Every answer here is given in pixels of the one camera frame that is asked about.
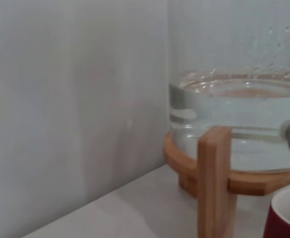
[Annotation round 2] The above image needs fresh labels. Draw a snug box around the red ceramic cup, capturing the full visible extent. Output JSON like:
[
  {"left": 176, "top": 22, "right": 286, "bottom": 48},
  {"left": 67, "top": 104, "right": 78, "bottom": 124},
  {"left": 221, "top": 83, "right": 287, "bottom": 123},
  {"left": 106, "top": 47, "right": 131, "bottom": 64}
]
[{"left": 263, "top": 189, "right": 290, "bottom": 238}]

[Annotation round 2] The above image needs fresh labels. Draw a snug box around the glass water dispenser jar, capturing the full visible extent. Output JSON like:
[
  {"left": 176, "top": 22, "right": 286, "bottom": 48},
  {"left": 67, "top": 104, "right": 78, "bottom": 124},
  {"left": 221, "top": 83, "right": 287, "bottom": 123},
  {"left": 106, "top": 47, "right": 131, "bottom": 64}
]
[{"left": 168, "top": 0, "right": 290, "bottom": 173}]

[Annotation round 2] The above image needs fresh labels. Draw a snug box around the wooden dispenser stand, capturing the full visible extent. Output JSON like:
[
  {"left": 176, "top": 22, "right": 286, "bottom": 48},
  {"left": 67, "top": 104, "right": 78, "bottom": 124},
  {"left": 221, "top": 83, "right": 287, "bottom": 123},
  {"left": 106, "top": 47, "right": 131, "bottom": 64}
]
[{"left": 163, "top": 126, "right": 290, "bottom": 238}]

